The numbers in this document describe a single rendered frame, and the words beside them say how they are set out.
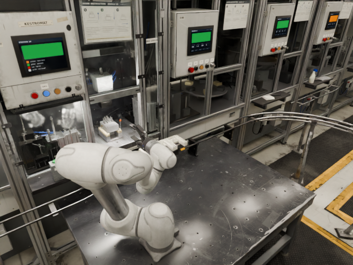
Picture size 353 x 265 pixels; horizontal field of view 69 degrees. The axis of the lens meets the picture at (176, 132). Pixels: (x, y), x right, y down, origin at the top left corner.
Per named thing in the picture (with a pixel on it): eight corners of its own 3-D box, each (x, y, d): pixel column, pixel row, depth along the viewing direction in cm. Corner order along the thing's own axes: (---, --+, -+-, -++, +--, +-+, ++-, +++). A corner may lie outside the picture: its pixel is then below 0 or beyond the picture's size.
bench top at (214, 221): (132, 354, 105) (132, 350, 103) (56, 203, 178) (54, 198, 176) (315, 198, 187) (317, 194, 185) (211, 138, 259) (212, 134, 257)
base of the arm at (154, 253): (187, 242, 147) (188, 236, 145) (155, 264, 135) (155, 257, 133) (168, 222, 160) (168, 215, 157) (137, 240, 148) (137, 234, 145)
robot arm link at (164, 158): (154, 139, 145) (143, 159, 146) (170, 152, 135) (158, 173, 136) (166, 144, 153) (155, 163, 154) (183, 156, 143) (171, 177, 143)
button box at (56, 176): (55, 182, 156) (51, 166, 150) (51, 175, 161) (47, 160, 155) (68, 176, 160) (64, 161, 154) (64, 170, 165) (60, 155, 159)
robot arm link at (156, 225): (171, 252, 136) (172, 222, 125) (137, 246, 138) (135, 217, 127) (176, 227, 150) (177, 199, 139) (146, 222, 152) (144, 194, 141)
